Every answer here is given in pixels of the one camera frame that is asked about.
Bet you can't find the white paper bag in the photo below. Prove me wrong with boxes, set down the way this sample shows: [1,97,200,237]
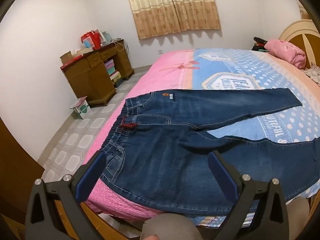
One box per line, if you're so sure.
[96,29,112,46]

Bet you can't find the person's right leg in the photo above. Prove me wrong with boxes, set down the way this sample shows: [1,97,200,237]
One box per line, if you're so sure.
[287,197,311,240]

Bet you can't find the wooden headboard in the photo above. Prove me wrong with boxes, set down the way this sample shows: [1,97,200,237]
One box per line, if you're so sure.
[279,20,320,71]

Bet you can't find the pink folded blanket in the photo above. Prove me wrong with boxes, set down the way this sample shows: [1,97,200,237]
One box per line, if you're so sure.
[264,39,306,69]

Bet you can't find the white and green carton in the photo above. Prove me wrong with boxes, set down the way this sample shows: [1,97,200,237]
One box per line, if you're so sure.
[70,96,91,120]

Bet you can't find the stack of coloured boxes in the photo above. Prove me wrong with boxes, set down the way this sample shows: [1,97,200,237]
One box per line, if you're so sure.
[104,59,122,87]

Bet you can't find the red gift bag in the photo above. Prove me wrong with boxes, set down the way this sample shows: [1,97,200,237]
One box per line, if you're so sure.
[80,30,102,51]

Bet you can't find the open cardboard box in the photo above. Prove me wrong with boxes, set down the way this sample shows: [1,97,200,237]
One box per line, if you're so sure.
[60,49,93,67]

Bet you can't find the brown wooden desk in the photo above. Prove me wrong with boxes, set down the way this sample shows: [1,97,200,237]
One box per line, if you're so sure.
[60,39,135,106]

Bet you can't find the wooden bed frame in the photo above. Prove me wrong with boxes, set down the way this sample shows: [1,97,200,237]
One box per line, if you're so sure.
[54,199,143,240]

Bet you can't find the dark clothing bundle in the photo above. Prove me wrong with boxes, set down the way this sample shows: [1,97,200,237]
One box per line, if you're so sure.
[252,37,269,53]

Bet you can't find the blue and pink printed bedsheet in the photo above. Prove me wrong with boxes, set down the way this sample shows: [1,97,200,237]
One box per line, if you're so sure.
[82,47,320,228]

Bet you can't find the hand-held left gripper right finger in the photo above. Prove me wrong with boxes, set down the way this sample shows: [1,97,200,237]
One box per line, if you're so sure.
[202,150,296,240]

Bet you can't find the white knitted cloth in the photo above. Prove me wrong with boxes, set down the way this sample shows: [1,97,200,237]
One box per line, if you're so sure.
[303,64,320,86]

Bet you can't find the blue denim jeans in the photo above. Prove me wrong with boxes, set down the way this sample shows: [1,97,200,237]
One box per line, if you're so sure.
[100,88,320,217]

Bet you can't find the beige patterned curtain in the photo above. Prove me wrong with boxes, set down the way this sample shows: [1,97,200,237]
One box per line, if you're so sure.
[122,0,222,40]

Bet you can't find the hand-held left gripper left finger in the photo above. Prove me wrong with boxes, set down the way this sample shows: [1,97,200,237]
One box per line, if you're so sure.
[24,151,108,240]

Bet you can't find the wooden door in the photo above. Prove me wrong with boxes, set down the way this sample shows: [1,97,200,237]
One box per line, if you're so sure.
[0,117,46,221]

